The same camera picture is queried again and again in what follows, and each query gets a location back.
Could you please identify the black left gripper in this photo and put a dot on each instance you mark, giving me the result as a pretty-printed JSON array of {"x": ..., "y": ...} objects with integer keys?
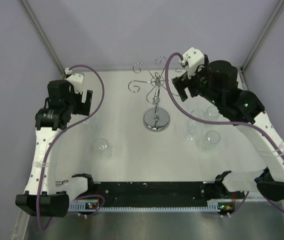
[{"x": 82, "y": 108}]

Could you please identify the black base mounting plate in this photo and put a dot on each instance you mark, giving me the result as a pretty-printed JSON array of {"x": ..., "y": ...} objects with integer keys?
[{"x": 161, "y": 194}]

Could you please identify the chrome wine glass rack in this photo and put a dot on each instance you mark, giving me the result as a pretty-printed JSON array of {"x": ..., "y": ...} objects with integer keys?
[{"x": 155, "y": 119}]

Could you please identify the right controller board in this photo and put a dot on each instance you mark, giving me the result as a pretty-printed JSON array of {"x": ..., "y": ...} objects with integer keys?
[{"x": 223, "y": 206}]

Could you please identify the left controller board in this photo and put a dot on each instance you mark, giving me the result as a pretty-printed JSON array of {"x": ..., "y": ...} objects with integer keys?
[{"x": 84, "y": 205}]

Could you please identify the small clear wine glass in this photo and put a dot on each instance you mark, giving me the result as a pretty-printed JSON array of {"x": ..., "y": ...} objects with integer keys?
[{"x": 211, "y": 114}]

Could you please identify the etched clear wine glass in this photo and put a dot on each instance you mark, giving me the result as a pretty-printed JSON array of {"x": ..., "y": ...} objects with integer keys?
[{"x": 93, "y": 125}]

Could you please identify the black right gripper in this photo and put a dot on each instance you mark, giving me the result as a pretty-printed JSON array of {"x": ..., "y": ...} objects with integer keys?
[{"x": 180, "y": 83}]

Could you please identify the controller board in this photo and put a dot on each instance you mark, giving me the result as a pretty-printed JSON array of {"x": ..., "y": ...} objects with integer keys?
[
  {"x": 84, "y": 205},
  {"x": 223, "y": 206}
]

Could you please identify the clear ribbed glass tumbler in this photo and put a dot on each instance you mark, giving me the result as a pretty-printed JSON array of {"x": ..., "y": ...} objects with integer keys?
[{"x": 102, "y": 148}]

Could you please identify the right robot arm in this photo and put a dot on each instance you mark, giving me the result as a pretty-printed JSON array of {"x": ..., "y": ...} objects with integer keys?
[{"x": 217, "y": 83}]

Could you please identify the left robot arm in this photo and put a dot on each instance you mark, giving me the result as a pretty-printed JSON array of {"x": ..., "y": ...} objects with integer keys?
[{"x": 41, "y": 196}]

